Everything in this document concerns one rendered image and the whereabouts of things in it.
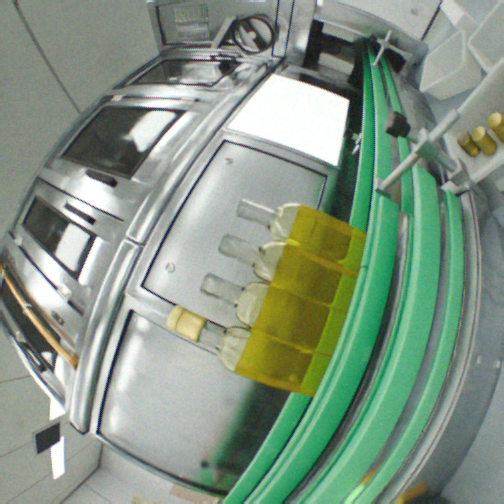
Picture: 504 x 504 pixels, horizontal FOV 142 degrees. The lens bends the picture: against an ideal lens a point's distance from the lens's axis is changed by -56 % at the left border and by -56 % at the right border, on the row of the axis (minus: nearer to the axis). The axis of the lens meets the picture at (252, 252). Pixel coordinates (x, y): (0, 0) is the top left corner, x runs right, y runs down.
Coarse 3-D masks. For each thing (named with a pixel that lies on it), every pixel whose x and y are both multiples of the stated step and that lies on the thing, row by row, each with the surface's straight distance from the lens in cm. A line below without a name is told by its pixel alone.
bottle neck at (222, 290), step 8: (208, 280) 25; (216, 280) 25; (224, 280) 25; (200, 288) 25; (208, 288) 25; (216, 288) 24; (224, 288) 24; (232, 288) 24; (240, 288) 25; (216, 296) 25; (224, 296) 24; (232, 296) 24; (232, 304) 25
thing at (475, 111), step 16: (496, 64) 49; (496, 80) 49; (480, 96) 48; (496, 96) 49; (464, 112) 49; (480, 112) 50; (464, 128) 50; (448, 144) 45; (464, 160) 45; (480, 160) 48; (496, 160) 36; (480, 176) 36
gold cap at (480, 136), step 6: (480, 126) 46; (474, 132) 47; (480, 132) 45; (486, 132) 46; (474, 138) 46; (480, 138) 45; (486, 138) 45; (492, 138) 47; (480, 144) 45; (486, 144) 45; (492, 144) 46; (486, 150) 46; (492, 150) 47
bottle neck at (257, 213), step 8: (248, 200) 28; (240, 208) 27; (248, 208) 27; (256, 208) 27; (264, 208) 27; (272, 208) 28; (240, 216) 28; (248, 216) 27; (256, 216) 27; (264, 216) 27; (264, 224) 27
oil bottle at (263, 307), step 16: (256, 288) 23; (272, 288) 23; (240, 304) 23; (256, 304) 23; (272, 304) 23; (288, 304) 23; (304, 304) 24; (320, 304) 25; (240, 320) 24; (256, 320) 23; (272, 320) 23; (288, 320) 23; (304, 320) 24; (320, 320) 25; (336, 320) 25; (288, 336) 24; (304, 336) 24; (320, 336) 25; (336, 336) 26
